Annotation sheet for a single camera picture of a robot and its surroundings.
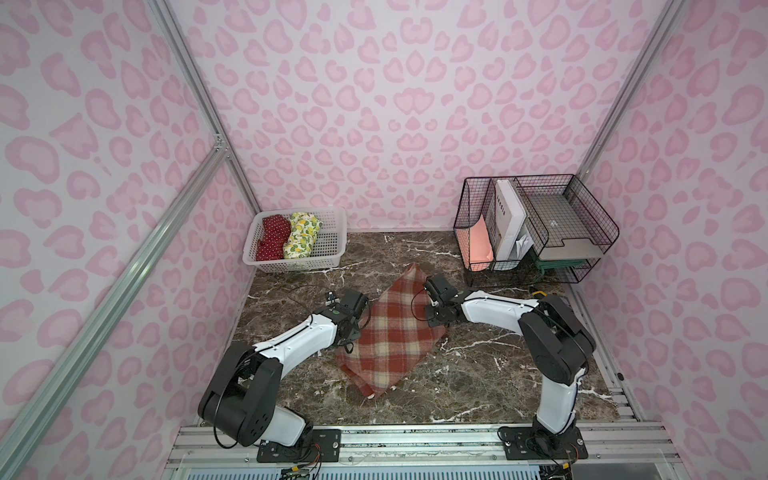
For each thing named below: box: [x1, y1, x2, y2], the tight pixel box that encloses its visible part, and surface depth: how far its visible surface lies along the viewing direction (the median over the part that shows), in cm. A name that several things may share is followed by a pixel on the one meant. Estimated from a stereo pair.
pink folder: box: [469, 217, 494, 263], surface depth 112 cm
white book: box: [494, 179, 527, 261], surface depth 97 cm
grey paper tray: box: [527, 192, 604, 261], surface depth 93 cm
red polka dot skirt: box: [256, 214, 291, 261], surface depth 109 cm
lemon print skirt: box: [283, 212, 323, 259], surface depth 113 cm
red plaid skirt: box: [338, 264, 447, 398], surface depth 89 cm
